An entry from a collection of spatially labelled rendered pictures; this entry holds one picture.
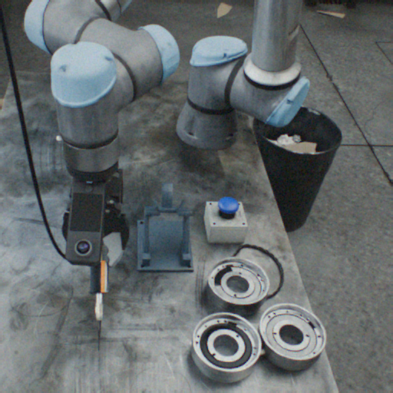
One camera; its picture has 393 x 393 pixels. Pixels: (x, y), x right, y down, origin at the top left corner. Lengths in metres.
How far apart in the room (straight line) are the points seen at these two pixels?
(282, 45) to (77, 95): 0.53
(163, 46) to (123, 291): 0.43
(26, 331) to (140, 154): 0.50
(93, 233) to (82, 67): 0.22
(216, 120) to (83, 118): 0.63
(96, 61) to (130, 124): 0.70
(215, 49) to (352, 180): 1.61
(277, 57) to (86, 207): 0.52
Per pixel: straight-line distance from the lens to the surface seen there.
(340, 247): 2.35
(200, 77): 1.24
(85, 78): 0.67
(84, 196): 0.78
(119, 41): 0.76
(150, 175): 1.22
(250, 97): 1.18
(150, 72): 0.75
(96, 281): 0.90
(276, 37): 1.09
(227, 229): 1.06
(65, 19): 0.82
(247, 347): 0.90
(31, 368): 0.91
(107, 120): 0.71
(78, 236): 0.76
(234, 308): 0.95
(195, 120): 1.30
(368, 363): 2.03
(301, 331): 0.95
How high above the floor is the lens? 1.56
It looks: 40 degrees down
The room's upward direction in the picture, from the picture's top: 8 degrees clockwise
